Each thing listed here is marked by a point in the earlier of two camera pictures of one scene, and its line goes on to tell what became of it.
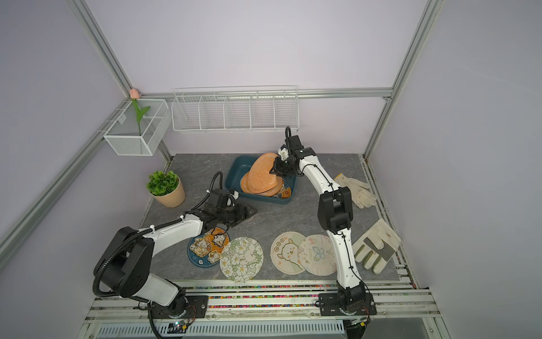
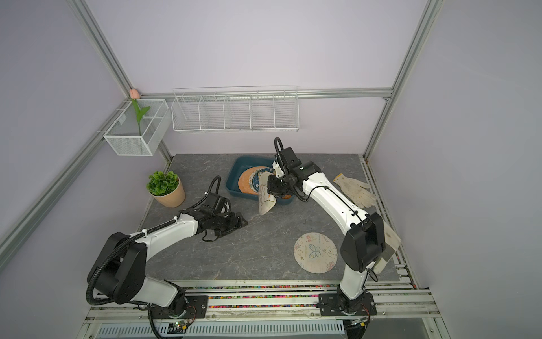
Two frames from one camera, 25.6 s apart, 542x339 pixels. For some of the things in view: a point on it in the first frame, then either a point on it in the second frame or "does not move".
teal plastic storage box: x=236 y=167 does not move
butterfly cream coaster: x=317 y=255 does not move
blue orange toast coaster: x=205 y=250 → x=255 y=178
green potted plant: x=166 y=188 does not move
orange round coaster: x=260 y=179 → x=243 y=180
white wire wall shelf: x=235 y=108 does not move
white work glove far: x=362 y=194 does not move
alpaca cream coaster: x=284 y=253 → x=266 y=202
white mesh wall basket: x=123 y=136 does not move
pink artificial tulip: x=135 y=94 does not move
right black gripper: x=276 y=168 → x=272 y=188
